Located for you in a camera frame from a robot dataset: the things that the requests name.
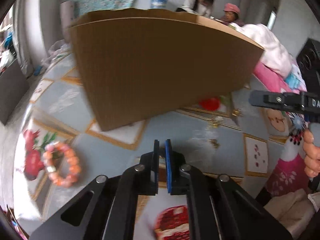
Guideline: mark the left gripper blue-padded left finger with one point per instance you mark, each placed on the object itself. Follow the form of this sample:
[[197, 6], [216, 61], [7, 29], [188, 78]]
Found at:
[[140, 179]]

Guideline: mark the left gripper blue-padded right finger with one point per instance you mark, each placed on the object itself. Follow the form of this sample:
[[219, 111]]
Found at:
[[181, 181]]

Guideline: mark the person's right hand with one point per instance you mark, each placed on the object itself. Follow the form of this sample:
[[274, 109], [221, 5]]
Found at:
[[311, 159]]

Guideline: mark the white blanket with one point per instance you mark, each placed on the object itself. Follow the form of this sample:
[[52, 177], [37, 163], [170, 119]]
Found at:
[[275, 56]]

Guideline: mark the pink floral quilt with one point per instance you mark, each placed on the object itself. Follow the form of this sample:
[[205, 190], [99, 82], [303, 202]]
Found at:
[[288, 174]]

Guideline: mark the person's beige trouser leg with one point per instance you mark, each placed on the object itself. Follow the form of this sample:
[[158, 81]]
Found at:
[[294, 210]]

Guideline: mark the person in pink hat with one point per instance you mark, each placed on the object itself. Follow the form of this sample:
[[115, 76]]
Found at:
[[231, 15]]

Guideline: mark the brown cardboard box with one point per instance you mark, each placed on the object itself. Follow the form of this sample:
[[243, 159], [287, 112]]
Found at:
[[136, 64]]

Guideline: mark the dark-haired person in white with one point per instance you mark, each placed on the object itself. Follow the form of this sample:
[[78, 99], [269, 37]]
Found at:
[[200, 7]]

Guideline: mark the white plastic bag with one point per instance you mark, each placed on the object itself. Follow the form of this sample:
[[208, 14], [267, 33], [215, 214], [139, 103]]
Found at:
[[58, 50]]

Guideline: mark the dark grey cabinet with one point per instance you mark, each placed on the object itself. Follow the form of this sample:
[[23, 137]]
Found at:
[[13, 85]]

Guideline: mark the blue water dispenser bottle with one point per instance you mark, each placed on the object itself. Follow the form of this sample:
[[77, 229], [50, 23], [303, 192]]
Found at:
[[158, 4]]

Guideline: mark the rolled pink mat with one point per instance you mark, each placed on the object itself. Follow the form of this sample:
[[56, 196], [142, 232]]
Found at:
[[67, 17]]

